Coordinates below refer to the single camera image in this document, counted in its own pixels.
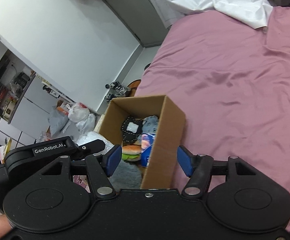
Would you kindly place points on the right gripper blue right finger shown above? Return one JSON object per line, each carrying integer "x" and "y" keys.
{"x": 198, "y": 169}

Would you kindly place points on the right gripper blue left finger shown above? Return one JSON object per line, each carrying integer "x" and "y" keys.
{"x": 100, "y": 169}

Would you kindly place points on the plush hamburger toy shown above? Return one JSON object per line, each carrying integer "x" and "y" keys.
{"x": 131, "y": 153}

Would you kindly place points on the brown cardboard box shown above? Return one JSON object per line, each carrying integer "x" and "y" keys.
{"x": 171, "y": 123}

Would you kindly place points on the black lace eye mask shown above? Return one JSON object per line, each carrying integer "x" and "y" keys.
{"x": 131, "y": 130}

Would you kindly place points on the blue white tissue pack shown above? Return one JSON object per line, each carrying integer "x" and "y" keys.
{"x": 147, "y": 140}

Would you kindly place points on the small grey-blue plush rag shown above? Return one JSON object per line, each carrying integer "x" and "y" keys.
{"x": 150, "y": 124}

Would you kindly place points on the clear plastic bag of cotton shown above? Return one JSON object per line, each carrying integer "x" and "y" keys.
{"x": 95, "y": 139}

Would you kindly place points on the white plastic bag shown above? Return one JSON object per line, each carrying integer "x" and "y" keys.
{"x": 82, "y": 117}

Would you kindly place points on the grey plastic mailer bag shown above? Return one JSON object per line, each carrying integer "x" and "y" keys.
{"x": 57, "y": 121}

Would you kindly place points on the orange cardboard package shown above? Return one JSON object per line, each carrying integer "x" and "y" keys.
{"x": 63, "y": 106}

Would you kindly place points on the grey white sneakers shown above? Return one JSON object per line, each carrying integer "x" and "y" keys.
{"x": 117, "y": 90}

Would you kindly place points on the pink bed sheet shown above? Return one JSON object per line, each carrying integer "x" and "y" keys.
{"x": 233, "y": 84}

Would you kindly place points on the kitchen shelf with appliances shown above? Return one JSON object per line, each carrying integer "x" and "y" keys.
{"x": 15, "y": 79}

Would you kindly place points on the grey door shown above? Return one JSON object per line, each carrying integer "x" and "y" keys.
{"x": 142, "y": 20}

